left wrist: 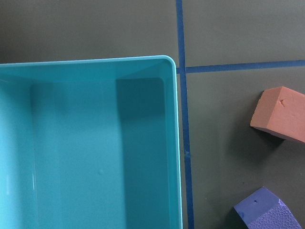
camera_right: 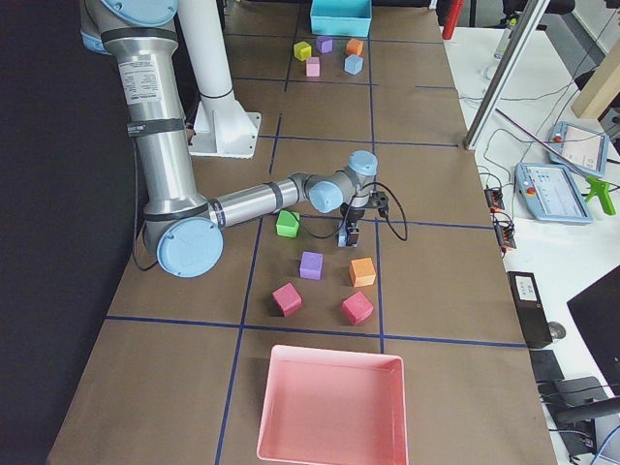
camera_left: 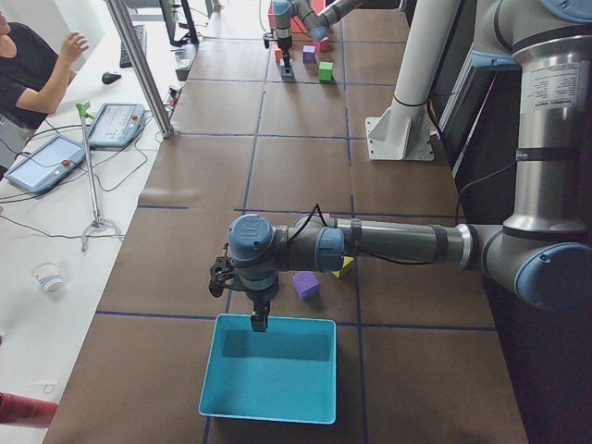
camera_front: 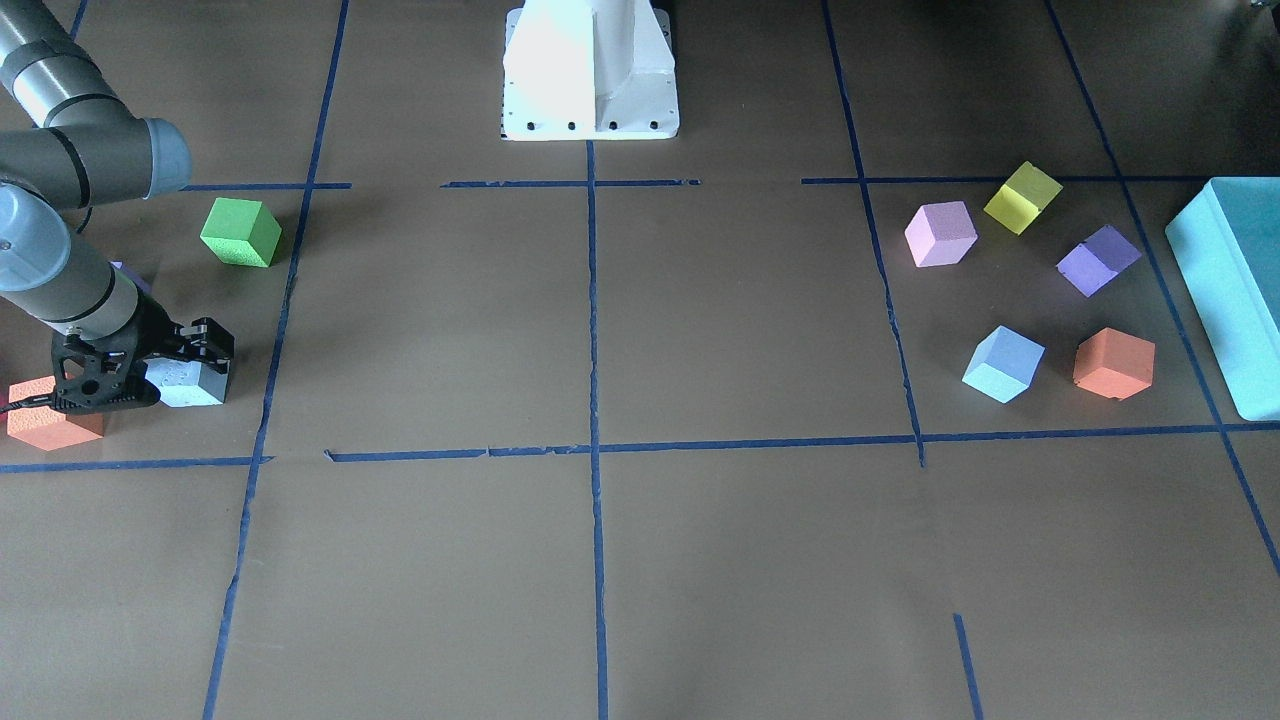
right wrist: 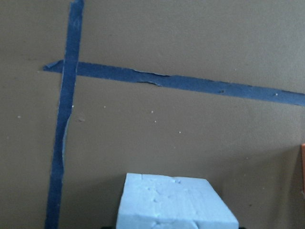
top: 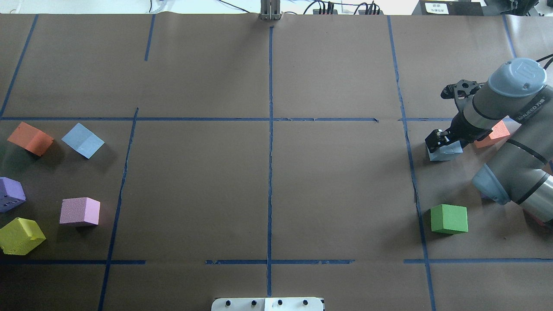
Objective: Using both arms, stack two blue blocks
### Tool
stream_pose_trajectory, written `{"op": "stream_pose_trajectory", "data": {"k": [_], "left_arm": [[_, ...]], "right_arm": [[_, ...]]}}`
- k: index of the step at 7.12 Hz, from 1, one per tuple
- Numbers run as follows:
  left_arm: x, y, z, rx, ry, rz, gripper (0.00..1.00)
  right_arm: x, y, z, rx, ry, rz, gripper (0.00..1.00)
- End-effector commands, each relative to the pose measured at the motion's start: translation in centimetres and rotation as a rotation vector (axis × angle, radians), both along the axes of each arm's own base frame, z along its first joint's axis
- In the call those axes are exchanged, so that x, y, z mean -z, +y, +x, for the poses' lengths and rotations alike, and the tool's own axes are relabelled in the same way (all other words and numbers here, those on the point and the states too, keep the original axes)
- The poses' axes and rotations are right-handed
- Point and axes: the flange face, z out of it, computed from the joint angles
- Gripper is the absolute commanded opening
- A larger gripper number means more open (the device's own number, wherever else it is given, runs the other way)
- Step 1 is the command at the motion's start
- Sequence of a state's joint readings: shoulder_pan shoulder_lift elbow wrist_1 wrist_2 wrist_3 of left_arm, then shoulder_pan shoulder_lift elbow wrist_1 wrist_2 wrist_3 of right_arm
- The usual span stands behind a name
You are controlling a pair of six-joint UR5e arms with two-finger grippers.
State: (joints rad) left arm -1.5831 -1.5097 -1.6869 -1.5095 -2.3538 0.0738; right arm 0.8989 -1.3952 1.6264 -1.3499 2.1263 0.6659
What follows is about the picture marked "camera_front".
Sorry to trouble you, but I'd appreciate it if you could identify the orange foam block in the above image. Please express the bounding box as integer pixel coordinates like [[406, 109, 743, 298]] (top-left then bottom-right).
[[1073, 328, 1156, 400], [6, 407, 105, 451]]

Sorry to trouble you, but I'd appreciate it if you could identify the yellow foam block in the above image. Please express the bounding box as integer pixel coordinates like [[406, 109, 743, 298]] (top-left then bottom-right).
[[984, 161, 1062, 234]]

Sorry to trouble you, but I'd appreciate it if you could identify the pink foam block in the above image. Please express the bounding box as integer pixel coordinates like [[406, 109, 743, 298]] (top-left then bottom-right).
[[904, 201, 979, 268]]

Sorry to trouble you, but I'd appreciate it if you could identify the teal plastic bin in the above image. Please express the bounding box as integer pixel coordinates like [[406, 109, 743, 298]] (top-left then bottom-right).
[[1166, 177, 1279, 421]]

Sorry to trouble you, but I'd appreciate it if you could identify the light blue foam block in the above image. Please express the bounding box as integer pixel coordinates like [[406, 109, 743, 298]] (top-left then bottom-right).
[[145, 357, 229, 407], [963, 325, 1044, 404]]

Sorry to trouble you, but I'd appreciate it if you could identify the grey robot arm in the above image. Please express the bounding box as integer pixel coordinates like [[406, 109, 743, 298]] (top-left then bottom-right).
[[1, 1, 234, 415]]

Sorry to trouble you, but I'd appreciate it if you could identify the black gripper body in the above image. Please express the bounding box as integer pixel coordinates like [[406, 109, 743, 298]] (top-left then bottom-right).
[[52, 313, 191, 413]]

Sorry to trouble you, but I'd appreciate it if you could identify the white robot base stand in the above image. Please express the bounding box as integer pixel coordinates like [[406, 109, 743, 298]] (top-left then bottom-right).
[[500, 1, 681, 142]]

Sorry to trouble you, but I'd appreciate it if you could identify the purple foam block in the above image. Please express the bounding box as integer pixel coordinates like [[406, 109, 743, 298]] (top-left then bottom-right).
[[1056, 225, 1142, 299], [110, 261, 152, 296]]

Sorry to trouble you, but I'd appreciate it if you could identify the green foam block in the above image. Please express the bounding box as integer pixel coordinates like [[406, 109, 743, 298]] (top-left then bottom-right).
[[198, 197, 282, 268]]

